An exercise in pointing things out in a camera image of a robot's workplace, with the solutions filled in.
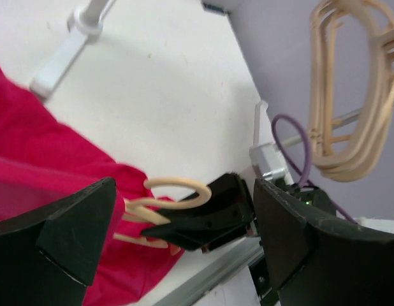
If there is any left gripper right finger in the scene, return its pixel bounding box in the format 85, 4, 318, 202
253, 180, 394, 306

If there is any wooden hanger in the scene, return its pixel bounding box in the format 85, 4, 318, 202
308, 1, 341, 164
317, 0, 394, 183
314, 0, 394, 179
113, 177, 213, 249
311, 0, 394, 173

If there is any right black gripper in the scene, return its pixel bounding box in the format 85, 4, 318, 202
157, 172, 336, 219

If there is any white clothes rack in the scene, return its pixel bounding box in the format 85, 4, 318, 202
28, 0, 394, 147

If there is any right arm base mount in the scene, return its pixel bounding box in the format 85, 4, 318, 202
249, 258, 279, 306

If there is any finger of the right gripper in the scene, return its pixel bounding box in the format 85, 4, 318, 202
141, 216, 258, 252

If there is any red t shirt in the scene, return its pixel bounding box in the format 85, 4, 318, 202
0, 68, 182, 305

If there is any blue label sticker right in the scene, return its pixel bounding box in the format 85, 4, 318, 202
201, 1, 228, 15

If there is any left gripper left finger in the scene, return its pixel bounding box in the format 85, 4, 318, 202
0, 178, 116, 305

